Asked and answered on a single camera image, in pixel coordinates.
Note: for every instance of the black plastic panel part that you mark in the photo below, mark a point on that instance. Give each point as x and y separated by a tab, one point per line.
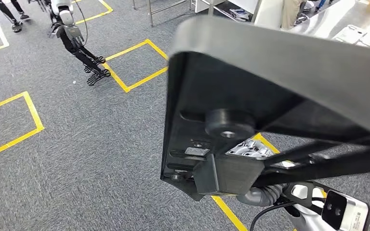
268	63

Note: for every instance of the white blue sneaker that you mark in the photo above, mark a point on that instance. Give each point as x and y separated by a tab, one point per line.
241	14

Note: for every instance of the black and silver humanoid robot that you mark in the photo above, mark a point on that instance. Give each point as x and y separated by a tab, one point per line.
76	54

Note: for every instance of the black camera bracket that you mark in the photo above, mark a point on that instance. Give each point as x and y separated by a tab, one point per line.
317	188

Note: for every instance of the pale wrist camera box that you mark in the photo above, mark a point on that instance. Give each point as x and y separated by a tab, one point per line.
351	215

